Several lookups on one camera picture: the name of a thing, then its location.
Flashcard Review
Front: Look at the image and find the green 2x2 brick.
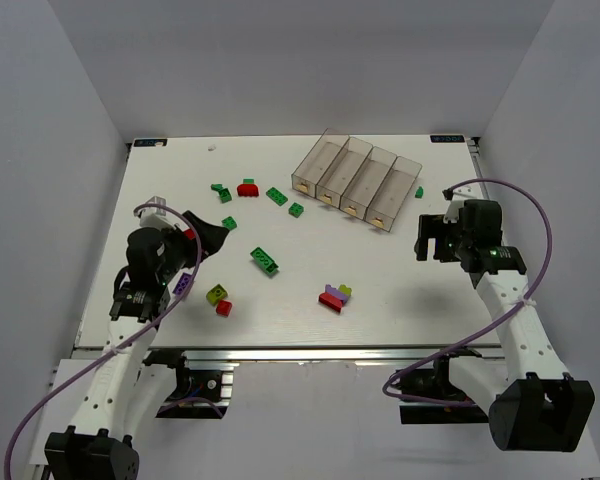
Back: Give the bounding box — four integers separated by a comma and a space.
288, 202, 304, 218
222, 216, 237, 231

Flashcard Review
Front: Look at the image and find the green long brick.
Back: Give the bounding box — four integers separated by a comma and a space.
250, 247, 279, 276

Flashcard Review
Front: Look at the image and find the red brick with green top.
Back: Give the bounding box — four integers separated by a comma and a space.
236, 178, 259, 197

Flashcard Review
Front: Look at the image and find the green 2x3 brick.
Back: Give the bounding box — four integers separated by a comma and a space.
266, 187, 288, 206

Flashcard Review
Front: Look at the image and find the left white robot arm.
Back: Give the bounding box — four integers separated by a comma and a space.
44, 203, 229, 479

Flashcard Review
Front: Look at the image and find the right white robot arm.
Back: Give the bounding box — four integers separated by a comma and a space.
401, 199, 595, 452

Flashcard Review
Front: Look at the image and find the purple flat brick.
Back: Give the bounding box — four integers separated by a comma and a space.
172, 273, 192, 296

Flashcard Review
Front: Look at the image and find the lime yellow brick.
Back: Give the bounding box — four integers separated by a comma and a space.
206, 284, 228, 306

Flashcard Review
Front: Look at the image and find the red small brick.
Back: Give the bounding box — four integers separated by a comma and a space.
215, 300, 233, 317

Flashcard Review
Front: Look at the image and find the clear four-bin organizer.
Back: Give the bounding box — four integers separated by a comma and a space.
291, 129, 422, 232

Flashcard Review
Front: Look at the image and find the lime small brick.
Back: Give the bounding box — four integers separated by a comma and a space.
338, 284, 352, 297

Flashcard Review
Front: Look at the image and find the right corner logo sticker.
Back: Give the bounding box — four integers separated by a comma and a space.
429, 134, 466, 144

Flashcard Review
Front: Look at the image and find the corner logo sticker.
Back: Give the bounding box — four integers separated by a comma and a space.
429, 134, 466, 144
133, 138, 168, 148

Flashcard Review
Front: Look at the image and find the lilac purple brick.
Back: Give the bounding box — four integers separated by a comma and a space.
325, 284, 350, 305

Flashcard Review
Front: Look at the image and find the left corner logo sticker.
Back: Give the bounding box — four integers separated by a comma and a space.
133, 138, 168, 148

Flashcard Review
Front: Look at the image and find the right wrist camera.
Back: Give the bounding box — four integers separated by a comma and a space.
443, 187, 472, 224

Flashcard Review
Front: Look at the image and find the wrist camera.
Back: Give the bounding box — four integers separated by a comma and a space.
134, 196, 176, 231
443, 187, 472, 224

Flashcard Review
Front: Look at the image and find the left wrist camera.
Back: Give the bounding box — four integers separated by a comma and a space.
134, 196, 176, 231

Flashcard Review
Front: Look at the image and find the aluminium front rail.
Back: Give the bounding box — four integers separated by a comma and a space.
72, 344, 511, 364

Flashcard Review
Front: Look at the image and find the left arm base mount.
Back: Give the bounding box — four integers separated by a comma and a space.
143, 349, 229, 419

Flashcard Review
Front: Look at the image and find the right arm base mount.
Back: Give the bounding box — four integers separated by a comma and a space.
398, 347, 506, 425

